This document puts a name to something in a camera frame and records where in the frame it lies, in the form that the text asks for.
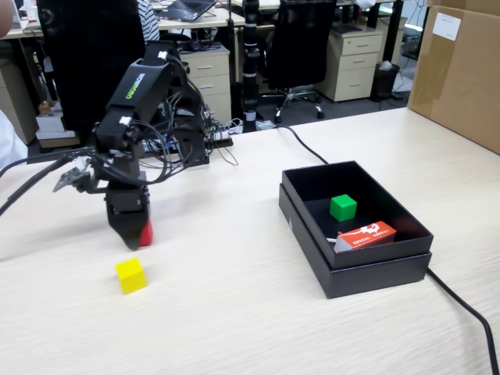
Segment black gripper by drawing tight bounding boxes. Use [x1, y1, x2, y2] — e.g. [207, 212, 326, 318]
[104, 183, 152, 252]

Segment red cube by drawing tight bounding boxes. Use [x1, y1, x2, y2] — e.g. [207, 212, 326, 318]
[138, 219, 155, 248]

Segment yellow cube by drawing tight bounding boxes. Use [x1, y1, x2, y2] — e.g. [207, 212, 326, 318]
[115, 257, 148, 295]

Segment green cube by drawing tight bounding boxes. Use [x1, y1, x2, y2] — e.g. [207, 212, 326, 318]
[329, 194, 359, 223]

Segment black open box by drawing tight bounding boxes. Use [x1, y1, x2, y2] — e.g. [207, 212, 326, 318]
[278, 182, 433, 300]

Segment black box tray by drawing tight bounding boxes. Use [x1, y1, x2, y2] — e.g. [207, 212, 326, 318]
[281, 159, 435, 271]

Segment brown cardboard box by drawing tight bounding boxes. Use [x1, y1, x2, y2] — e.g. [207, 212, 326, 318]
[407, 2, 500, 155]

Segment stacked small boxes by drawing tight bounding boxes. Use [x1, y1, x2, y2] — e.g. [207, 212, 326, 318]
[34, 100, 82, 150]

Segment beige drawer cabinet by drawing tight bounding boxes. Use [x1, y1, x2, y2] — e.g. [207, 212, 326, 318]
[313, 30, 384, 103]
[177, 47, 233, 127]

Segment white power strip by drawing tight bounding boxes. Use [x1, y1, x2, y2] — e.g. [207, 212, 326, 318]
[224, 119, 277, 137]

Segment large black chair back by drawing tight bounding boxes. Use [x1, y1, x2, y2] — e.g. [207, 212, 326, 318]
[36, 0, 148, 136]

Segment black pole with white bands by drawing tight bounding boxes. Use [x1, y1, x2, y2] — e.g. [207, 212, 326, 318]
[241, 0, 262, 132]

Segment person in striped shirt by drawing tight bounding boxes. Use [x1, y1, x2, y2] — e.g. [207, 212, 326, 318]
[135, 0, 162, 42]

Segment dark laptop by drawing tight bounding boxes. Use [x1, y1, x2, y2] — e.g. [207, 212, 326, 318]
[161, 0, 218, 23]

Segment orange matchbox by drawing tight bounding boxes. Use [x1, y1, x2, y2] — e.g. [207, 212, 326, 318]
[336, 220, 398, 255]

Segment black mesh office chair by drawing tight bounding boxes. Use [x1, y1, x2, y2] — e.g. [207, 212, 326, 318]
[266, 0, 338, 120]

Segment black trash bin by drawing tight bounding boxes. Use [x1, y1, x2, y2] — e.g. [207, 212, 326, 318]
[370, 61, 402, 101]

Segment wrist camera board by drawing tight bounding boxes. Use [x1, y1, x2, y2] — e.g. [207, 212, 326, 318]
[52, 163, 93, 194]

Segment black cable bundle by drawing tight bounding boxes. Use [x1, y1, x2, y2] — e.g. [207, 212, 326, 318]
[0, 147, 97, 216]

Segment robot controller board with wires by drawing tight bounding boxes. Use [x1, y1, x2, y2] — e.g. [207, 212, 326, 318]
[201, 115, 240, 167]

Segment black power cable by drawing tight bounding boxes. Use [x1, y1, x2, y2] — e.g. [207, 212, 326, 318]
[273, 123, 500, 375]

